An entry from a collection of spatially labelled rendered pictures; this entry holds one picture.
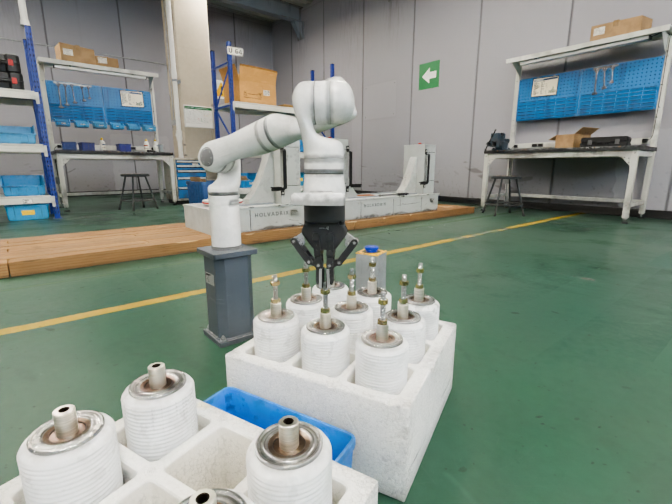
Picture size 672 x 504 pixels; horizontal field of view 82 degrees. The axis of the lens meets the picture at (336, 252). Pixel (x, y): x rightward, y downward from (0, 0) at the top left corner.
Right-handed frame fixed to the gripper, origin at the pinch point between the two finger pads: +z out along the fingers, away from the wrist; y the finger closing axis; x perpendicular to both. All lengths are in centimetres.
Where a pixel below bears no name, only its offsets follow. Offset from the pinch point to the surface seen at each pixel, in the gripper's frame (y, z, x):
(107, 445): 20.2, 11.4, 34.1
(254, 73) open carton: 186, -151, -499
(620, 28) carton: -241, -158, -404
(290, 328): 7.4, 11.4, -1.2
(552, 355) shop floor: -61, 35, -45
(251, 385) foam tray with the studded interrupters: 14.7, 22.2, 3.0
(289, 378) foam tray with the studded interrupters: 5.9, 18.1, 6.1
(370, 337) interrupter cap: -8.9, 9.9, 4.0
